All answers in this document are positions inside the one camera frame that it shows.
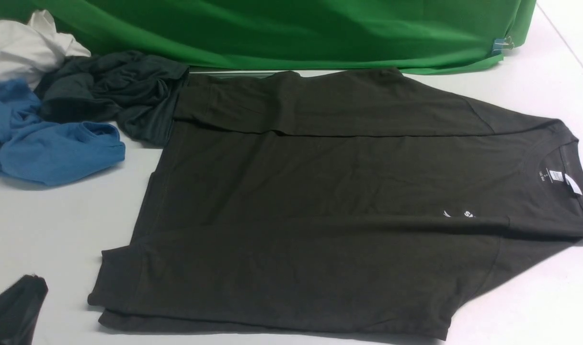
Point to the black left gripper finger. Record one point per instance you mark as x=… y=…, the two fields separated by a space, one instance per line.
x=20 y=305

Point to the gray long sleeve shirt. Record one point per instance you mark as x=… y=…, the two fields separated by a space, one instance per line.
x=359 y=202

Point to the blue crumpled shirt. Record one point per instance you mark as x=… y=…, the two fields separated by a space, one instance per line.
x=46 y=153

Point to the dark teal crumpled shirt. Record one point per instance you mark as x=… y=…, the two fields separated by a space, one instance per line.
x=136 y=90

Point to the white crumpled shirt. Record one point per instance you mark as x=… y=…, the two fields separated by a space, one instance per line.
x=29 y=51

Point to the green backdrop cloth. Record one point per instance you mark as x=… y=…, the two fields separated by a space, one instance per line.
x=423 y=37

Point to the blue binder clip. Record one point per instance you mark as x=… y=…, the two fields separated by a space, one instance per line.
x=502 y=44

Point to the metal table cable hatch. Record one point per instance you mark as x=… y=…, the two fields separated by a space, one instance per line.
x=227 y=73

